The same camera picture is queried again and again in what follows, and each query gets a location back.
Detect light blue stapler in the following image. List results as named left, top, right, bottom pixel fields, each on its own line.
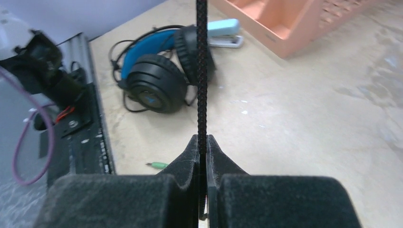
left=207, top=19, right=244, bottom=48

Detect peach plastic file organizer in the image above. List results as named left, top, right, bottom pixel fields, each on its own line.
left=211, top=0, right=378, bottom=58

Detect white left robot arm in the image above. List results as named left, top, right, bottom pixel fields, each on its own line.
left=0, top=7, right=85, bottom=108

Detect black braided headphone cable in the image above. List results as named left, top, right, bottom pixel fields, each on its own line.
left=195, top=0, right=209, bottom=221

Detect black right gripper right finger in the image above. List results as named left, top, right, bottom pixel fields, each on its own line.
left=206, top=135, right=361, bottom=228

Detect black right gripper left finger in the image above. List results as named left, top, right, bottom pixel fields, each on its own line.
left=34, top=135, right=199, bottom=228

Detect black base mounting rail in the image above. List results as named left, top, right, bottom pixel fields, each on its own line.
left=30, top=32, right=115, bottom=187

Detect black and blue headphones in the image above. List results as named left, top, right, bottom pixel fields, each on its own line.
left=117, top=25, right=199, bottom=114

